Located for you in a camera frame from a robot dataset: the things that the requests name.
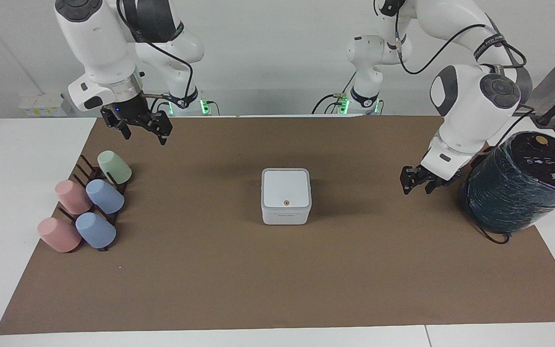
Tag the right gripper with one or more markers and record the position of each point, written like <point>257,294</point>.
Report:
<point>128,112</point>

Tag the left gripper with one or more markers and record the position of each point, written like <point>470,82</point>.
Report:
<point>440,179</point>

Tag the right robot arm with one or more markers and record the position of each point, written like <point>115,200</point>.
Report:
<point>99,43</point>

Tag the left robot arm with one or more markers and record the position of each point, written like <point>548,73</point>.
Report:
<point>470,111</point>

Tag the white square trash can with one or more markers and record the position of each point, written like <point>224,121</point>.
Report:
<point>286,195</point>

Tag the green plastic cup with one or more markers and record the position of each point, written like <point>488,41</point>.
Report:
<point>115,167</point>

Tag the dark brown cup rack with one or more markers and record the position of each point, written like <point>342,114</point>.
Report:
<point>92,172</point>

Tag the blue plastic cup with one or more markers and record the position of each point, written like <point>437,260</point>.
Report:
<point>95,230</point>
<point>105,196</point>

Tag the pink plastic cup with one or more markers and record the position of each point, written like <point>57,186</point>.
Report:
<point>72,196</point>
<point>58,234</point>

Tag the dark cylindrical appliance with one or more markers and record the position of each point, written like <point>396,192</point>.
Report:
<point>523,183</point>

